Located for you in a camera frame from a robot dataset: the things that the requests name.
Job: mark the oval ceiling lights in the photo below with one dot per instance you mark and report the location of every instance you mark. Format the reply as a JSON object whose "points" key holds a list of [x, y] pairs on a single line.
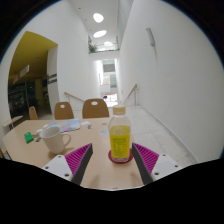
{"points": [[99, 33]]}

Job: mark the yellow drink bottle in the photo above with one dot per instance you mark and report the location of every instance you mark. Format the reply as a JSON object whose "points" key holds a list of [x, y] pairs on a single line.
{"points": [[119, 140]]}

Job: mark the white mug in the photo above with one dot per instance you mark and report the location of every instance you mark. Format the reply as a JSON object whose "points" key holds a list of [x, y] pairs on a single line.
{"points": [[53, 140]]}

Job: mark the colourful printed mat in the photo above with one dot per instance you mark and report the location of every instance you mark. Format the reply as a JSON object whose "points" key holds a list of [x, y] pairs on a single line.
{"points": [[65, 125]]}

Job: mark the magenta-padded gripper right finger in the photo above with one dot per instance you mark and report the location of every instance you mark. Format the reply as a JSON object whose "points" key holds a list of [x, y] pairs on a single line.
{"points": [[165, 165]]}

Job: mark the small wooden side table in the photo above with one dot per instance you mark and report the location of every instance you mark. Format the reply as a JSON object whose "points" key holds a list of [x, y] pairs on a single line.
{"points": [[13, 120]]}

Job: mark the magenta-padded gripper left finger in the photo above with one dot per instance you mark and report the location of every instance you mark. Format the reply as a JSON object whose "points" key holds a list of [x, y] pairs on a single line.
{"points": [[58, 165]]}

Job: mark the hanging white sign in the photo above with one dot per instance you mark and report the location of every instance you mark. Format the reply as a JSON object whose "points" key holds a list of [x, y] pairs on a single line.
{"points": [[21, 74]]}

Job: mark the wooden stair handrail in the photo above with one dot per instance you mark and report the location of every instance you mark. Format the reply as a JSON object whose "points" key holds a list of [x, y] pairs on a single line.
{"points": [[130, 92], [73, 97]]}

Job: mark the green balcony plant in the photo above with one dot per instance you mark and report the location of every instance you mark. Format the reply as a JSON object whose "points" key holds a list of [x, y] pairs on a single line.
{"points": [[92, 48]]}

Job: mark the dark shop shelf unit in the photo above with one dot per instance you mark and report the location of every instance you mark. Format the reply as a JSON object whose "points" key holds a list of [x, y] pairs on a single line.
{"points": [[20, 96]]}

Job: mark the dark pillar sign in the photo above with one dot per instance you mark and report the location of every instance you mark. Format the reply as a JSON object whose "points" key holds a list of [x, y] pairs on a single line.
{"points": [[52, 79]]}

